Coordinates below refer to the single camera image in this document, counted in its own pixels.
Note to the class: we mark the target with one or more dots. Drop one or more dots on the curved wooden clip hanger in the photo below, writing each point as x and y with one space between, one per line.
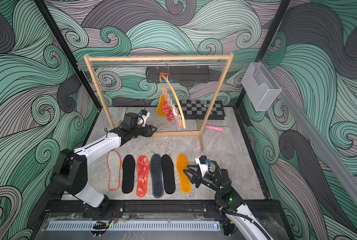
172 99

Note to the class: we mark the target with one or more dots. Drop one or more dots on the clear plastic wall bin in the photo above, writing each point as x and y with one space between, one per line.
260 85

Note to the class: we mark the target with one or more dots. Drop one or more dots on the orange yellow insole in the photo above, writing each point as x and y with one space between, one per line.
181 165
159 108

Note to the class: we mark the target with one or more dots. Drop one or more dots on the pink toy microphone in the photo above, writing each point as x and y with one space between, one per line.
225 129

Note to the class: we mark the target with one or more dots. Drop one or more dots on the black wall tool shelf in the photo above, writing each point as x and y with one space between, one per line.
178 74

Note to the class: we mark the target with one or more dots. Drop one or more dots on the black white chessboard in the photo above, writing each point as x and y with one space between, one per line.
196 109

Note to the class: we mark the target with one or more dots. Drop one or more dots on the white slotted cable duct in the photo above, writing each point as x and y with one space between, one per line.
170 225

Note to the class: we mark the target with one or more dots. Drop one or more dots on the black insole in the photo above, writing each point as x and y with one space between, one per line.
128 168
168 174

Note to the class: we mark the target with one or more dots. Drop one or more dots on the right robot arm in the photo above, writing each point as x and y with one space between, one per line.
227 199

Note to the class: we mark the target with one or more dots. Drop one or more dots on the red patterned insole front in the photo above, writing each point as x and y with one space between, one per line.
114 167

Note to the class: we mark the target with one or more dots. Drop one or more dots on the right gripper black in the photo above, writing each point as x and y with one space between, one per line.
197 178

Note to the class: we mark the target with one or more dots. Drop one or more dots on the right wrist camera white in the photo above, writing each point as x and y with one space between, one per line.
203 163

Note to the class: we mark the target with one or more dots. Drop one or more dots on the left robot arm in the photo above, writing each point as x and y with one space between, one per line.
70 172

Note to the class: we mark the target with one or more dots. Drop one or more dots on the red patterned insole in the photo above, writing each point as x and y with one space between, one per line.
114 167
142 168
167 110

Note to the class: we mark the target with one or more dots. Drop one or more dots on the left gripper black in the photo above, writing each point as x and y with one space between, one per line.
148 130

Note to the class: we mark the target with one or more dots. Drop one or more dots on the grey insole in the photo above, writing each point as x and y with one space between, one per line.
156 176

